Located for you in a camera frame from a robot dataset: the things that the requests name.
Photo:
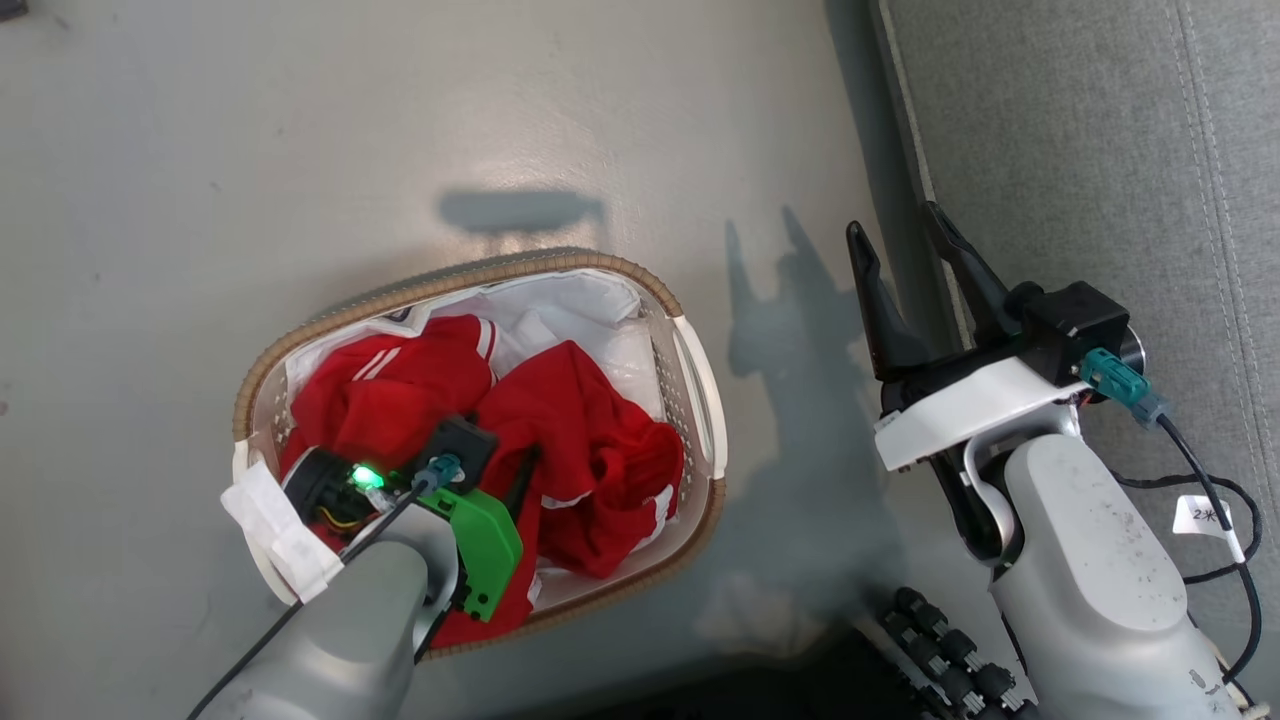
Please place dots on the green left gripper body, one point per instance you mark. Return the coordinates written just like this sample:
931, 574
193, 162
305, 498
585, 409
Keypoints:
485, 545

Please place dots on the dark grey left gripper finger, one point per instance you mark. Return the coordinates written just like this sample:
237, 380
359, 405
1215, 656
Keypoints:
522, 482

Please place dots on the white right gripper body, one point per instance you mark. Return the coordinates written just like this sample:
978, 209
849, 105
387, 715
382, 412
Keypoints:
960, 410

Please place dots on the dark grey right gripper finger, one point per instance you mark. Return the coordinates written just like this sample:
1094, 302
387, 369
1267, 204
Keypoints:
975, 280
880, 320

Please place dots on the red garment with white stripes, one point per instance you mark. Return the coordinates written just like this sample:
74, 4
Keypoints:
400, 385
590, 450

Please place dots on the white basket with woven rim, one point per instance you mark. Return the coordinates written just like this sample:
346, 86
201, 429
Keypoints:
700, 400

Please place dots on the grey sofa cushion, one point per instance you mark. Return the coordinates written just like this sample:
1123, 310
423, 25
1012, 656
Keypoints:
1080, 150

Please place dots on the white cloth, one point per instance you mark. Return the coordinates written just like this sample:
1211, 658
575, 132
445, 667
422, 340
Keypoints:
590, 310

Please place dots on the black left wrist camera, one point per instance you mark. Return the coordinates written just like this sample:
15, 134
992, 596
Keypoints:
462, 445

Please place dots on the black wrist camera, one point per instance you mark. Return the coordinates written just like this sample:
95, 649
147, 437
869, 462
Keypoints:
1075, 320
462, 445

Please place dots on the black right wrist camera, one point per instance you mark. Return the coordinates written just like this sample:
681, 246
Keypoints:
1075, 320

